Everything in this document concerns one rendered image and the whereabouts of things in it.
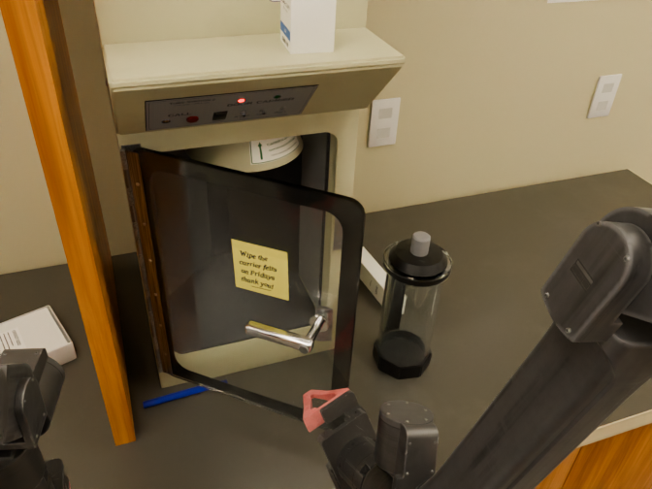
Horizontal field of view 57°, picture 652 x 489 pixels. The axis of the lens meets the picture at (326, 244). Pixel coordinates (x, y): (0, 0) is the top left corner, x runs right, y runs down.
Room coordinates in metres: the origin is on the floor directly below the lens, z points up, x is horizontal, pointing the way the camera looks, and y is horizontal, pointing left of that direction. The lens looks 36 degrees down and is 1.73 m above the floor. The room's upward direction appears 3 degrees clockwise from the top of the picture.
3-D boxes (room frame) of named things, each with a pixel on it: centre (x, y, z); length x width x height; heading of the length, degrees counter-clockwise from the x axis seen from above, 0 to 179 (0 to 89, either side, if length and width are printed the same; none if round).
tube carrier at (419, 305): (0.76, -0.15, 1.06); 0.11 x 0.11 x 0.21
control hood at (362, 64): (0.66, 0.09, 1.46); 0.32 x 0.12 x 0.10; 112
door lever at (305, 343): (0.55, 0.04, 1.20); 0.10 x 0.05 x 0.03; 71
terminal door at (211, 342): (0.60, 0.10, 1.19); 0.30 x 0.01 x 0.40; 71
